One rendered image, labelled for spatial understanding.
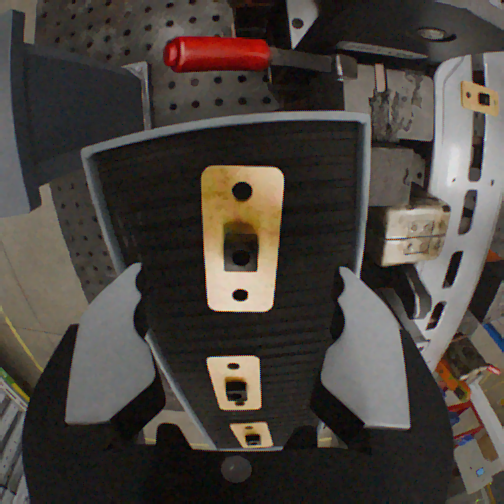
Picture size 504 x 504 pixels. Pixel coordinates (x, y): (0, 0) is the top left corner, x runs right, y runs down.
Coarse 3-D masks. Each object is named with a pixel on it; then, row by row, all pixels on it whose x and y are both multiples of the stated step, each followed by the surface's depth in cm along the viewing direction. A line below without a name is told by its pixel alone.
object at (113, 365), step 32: (128, 288) 9; (96, 320) 8; (128, 320) 8; (96, 352) 7; (128, 352) 7; (96, 384) 6; (128, 384) 6; (160, 384) 7; (96, 416) 5; (128, 416) 5
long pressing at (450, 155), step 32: (448, 64) 19; (448, 96) 22; (448, 128) 24; (448, 160) 26; (448, 192) 28; (480, 192) 28; (480, 224) 30; (448, 256) 33; (480, 256) 33; (448, 288) 36; (416, 320) 39; (448, 320) 40
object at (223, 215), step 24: (216, 168) 11; (240, 168) 11; (264, 168) 11; (216, 192) 12; (264, 192) 12; (216, 216) 13; (240, 216) 13; (264, 216) 13; (216, 240) 13; (240, 240) 12; (264, 240) 13; (216, 264) 14; (240, 264) 13; (264, 264) 14; (216, 288) 15; (264, 288) 15
